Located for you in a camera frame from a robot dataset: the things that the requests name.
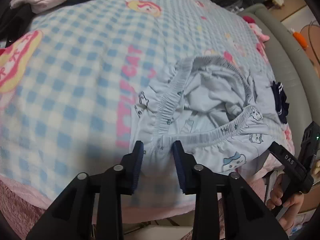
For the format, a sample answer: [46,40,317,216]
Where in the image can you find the light blue cartoon pajama pants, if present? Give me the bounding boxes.
[130,56,295,180]

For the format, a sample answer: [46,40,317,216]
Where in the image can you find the person's right hand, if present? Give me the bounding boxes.
[266,173,304,233]

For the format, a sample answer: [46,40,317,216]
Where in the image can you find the navy striped folded garment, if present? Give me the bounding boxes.
[271,81,290,124]

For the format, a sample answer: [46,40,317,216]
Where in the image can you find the grey padded headboard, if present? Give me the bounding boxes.
[239,4,319,156]

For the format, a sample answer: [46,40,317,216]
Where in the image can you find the pink plush toy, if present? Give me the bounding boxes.
[248,23,270,43]

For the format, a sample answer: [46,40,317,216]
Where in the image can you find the blue checkered cartoon blanket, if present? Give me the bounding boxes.
[1,0,274,209]

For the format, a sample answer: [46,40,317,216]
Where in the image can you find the orange carrot plush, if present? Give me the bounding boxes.
[290,28,309,50]

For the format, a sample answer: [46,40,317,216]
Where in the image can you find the red round plush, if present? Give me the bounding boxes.
[242,16,255,24]

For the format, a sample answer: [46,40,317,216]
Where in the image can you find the black garment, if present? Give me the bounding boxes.
[1,0,92,47]

